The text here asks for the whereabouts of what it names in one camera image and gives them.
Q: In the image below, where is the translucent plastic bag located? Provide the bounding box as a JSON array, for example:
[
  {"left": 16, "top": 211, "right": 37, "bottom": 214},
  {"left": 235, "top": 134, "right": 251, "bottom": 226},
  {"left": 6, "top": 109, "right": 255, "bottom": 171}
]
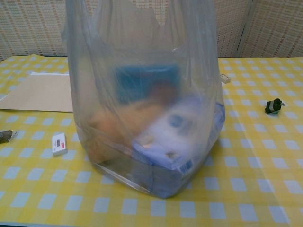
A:
[{"left": 60, "top": 0, "right": 225, "bottom": 199}]

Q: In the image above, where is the teal box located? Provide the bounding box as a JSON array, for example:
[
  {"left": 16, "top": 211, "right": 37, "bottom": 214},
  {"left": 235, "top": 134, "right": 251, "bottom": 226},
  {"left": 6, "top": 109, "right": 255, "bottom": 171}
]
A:
[{"left": 113, "top": 64, "right": 181, "bottom": 106}]

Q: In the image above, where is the blue white package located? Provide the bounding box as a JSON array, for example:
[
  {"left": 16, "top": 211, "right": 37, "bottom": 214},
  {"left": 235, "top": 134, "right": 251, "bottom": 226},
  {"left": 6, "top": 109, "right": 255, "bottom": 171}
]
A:
[{"left": 131, "top": 94, "right": 224, "bottom": 198}]

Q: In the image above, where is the orange brown item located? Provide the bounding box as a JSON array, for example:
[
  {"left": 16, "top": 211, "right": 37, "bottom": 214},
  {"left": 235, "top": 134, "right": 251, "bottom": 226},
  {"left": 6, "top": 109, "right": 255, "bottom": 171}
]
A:
[{"left": 88, "top": 98, "right": 152, "bottom": 167}]

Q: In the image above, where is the small white box red label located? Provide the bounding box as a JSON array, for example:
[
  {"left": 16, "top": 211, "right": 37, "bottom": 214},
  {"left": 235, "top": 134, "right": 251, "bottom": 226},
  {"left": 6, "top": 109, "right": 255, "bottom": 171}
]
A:
[{"left": 52, "top": 133, "right": 70, "bottom": 157}]

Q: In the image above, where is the yellow white checkered tablecloth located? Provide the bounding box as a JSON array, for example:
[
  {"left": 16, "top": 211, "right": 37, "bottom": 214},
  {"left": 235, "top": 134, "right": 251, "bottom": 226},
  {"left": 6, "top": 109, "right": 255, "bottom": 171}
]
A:
[{"left": 0, "top": 53, "right": 303, "bottom": 227}]

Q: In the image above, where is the white paper sheet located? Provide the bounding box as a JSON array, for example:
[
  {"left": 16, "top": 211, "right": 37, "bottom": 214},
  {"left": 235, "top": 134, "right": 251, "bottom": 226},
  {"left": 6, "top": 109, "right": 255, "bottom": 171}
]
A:
[{"left": 29, "top": 71, "right": 71, "bottom": 77}]

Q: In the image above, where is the tan manila folder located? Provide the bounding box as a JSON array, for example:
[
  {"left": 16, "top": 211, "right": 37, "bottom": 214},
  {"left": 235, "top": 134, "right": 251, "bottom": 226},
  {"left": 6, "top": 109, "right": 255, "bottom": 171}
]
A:
[{"left": 0, "top": 74, "right": 74, "bottom": 113}]

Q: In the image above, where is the small black clip device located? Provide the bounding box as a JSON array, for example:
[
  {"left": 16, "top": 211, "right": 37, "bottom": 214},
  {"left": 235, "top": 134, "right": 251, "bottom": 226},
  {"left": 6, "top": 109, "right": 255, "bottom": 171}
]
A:
[{"left": 265, "top": 97, "right": 287, "bottom": 116}]

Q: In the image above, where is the woven bamboo folding screen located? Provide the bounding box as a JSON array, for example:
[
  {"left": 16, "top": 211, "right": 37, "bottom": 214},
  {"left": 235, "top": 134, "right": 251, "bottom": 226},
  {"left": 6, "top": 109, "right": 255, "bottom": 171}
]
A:
[{"left": 0, "top": 0, "right": 303, "bottom": 59}]

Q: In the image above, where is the brown wrapped candy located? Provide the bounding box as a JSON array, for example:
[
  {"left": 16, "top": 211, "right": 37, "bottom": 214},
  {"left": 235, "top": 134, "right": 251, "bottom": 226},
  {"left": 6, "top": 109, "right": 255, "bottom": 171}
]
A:
[{"left": 0, "top": 129, "right": 19, "bottom": 145}]

